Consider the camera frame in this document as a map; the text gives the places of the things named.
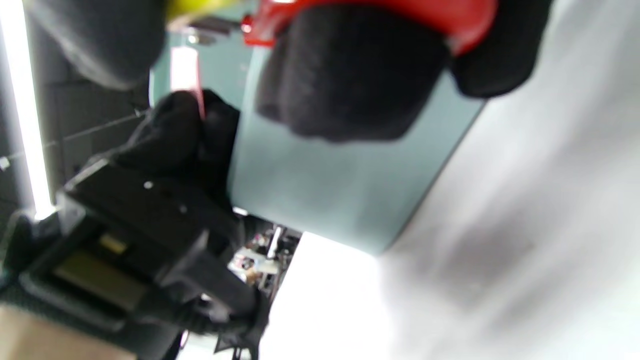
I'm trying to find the person's left hand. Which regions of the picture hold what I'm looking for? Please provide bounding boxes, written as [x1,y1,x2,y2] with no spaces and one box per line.
[112,89,242,211]

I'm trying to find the person's right hand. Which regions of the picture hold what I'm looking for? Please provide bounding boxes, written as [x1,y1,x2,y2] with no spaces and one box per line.
[22,0,553,143]

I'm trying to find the pink waste paper sheet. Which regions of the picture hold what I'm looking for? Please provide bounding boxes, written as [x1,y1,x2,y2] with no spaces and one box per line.
[170,46,207,121]

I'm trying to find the mint green lidded bin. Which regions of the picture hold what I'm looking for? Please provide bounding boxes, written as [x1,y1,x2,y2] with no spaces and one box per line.
[150,30,486,256]

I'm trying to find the yellow red handled scissors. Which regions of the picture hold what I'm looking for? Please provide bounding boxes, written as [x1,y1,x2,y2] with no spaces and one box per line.
[165,0,499,56]

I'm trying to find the person's left forearm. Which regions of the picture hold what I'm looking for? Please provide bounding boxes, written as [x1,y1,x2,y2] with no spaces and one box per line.
[0,305,136,360]

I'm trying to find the grey metal shelving rack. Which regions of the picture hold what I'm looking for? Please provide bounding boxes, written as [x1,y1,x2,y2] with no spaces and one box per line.
[227,225,303,301]

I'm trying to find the long ceiling light strip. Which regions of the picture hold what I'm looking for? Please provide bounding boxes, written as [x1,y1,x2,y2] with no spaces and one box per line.
[0,0,57,221]

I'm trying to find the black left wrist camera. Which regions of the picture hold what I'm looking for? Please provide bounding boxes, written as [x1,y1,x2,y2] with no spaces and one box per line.
[0,157,271,346]

